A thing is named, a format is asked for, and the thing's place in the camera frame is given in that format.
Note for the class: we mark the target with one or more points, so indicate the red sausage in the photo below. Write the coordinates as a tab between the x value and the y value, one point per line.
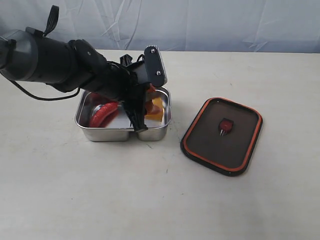
102	114

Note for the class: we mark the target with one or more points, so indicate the steel two-compartment lunch box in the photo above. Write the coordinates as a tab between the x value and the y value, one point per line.
117	127

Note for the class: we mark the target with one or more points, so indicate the white backdrop cloth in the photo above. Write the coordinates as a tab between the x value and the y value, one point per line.
288	26

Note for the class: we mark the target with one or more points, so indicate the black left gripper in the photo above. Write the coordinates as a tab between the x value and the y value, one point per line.
119	83

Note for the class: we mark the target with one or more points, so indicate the yellow cheese wedge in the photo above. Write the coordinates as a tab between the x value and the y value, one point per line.
154	109

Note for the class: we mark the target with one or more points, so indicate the dark lid with orange seal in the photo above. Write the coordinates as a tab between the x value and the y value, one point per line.
222	136

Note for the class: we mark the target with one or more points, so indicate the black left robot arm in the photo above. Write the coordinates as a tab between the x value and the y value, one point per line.
31	57

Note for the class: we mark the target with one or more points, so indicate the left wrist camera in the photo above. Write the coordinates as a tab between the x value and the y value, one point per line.
149	67

